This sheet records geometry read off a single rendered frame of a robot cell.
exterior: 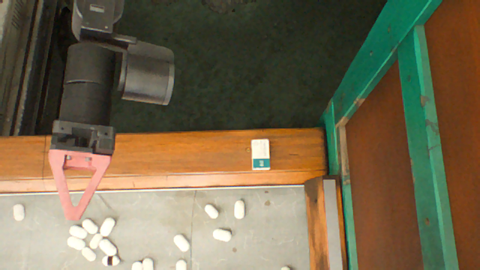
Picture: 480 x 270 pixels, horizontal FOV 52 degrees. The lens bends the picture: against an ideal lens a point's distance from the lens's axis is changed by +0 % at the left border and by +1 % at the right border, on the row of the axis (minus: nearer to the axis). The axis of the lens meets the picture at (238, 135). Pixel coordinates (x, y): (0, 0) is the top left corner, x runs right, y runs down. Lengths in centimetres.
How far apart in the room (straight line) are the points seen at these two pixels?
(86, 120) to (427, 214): 38
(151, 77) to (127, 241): 50
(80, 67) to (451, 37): 40
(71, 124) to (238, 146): 53
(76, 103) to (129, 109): 130
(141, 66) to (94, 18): 8
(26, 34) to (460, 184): 141
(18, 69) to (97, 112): 107
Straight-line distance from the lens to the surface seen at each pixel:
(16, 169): 110
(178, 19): 201
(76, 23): 65
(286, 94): 188
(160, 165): 102
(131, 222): 104
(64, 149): 58
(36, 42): 170
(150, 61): 62
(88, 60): 60
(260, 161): 99
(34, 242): 110
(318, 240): 94
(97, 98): 59
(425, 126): 55
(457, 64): 51
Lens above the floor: 176
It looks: 75 degrees down
